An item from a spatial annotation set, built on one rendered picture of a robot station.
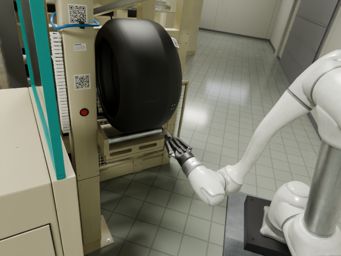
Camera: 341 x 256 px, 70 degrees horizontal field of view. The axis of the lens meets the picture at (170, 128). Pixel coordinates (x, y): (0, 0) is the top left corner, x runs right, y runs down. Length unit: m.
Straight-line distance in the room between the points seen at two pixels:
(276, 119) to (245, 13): 11.53
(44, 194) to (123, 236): 1.47
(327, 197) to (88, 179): 1.20
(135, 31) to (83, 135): 0.59
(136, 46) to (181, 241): 1.47
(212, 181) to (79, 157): 0.77
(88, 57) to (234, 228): 1.08
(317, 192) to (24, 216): 0.81
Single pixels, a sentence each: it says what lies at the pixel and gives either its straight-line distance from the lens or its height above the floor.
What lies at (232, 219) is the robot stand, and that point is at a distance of 1.40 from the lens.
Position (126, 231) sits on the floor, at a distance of 2.06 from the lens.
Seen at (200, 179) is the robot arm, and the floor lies 1.02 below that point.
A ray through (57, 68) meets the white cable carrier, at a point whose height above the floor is 1.28.
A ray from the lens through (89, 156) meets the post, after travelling 1.45.
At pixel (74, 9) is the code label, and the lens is 1.15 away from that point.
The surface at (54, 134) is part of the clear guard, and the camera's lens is 0.52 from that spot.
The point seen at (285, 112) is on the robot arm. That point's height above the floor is 1.36.
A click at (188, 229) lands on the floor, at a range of 2.11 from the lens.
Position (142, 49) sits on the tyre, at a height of 1.40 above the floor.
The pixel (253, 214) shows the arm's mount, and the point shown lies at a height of 0.71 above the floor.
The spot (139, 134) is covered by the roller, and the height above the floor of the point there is 0.91.
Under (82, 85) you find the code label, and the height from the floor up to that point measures 1.20.
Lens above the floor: 1.66
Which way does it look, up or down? 30 degrees down
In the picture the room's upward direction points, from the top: 8 degrees clockwise
